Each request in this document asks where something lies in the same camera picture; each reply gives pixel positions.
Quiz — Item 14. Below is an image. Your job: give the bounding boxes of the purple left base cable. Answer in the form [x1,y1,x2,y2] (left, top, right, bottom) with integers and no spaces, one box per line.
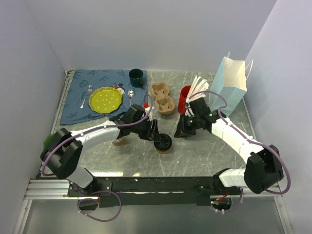
[77,190,122,222]

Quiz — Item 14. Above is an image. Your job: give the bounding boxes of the brown paper cup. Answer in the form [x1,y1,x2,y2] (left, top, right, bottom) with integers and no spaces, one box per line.
[156,149,168,155]

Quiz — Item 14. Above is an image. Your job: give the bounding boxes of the dark green mug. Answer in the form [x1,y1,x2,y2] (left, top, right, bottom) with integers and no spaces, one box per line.
[129,69,144,88]

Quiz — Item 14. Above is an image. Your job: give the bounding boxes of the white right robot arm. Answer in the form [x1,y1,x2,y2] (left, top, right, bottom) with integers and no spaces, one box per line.
[174,98,284,195]

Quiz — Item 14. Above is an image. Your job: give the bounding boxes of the stack of brown paper cups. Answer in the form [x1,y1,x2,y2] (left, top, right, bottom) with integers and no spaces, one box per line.
[111,136,125,146]

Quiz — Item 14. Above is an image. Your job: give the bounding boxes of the red cup holder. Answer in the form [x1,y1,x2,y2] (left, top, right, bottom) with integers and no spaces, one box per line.
[177,85,191,114]

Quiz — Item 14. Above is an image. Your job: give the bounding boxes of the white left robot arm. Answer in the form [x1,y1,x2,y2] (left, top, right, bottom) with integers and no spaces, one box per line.
[40,104,172,196]

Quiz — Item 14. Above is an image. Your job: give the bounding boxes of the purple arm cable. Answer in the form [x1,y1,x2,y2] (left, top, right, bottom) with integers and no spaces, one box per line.
[40,94,154,177]
[186,91,291,195]

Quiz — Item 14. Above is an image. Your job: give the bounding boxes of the blue alphabet cloth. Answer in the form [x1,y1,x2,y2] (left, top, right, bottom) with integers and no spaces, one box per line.
[60,69,148,125]

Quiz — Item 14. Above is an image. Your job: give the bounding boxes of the yellow-green dotted plate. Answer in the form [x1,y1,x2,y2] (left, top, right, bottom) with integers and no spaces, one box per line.
[89,87,122,114]

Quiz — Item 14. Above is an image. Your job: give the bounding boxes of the silver spoon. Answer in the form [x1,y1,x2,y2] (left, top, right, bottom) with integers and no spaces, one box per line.
[127,90,135,106]

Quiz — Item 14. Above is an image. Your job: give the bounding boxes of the brown pulp cup carrier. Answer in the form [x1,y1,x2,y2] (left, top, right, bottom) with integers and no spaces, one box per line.
[150,82,176,116]

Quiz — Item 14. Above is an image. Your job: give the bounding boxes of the light blue paper bag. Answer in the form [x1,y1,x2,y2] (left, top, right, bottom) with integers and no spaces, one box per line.
[209,56,254,116]

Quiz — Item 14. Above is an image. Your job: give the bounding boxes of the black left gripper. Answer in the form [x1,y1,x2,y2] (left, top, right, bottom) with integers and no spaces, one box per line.
[132,118,161,143]

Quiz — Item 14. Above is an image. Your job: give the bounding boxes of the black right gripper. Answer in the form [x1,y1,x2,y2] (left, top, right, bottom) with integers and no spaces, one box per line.
[174,113,200,138]

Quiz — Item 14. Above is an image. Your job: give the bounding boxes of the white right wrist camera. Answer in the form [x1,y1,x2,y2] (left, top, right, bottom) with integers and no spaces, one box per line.
[184,102,194,117]

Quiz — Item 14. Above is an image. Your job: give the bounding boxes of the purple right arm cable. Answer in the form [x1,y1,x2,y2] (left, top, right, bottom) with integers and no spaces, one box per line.
[186,91,291,195]

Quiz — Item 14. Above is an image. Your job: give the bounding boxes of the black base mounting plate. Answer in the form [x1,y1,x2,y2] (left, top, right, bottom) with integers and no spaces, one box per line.
[68,176,240,208]

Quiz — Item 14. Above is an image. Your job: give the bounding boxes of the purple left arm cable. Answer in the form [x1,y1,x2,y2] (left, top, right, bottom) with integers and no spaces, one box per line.
[40,94,154,177]

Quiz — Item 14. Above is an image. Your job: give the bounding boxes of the aluminium frame rail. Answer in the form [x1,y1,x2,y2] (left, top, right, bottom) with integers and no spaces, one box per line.
[24,179,78,199]

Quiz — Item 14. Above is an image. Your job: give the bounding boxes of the black plastic cup lid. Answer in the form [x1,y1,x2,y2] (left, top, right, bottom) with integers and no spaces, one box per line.
[154,134,172,153]

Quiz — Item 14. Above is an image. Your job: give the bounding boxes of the silver fork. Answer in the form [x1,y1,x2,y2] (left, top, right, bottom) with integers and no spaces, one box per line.
[80,85,93,109]

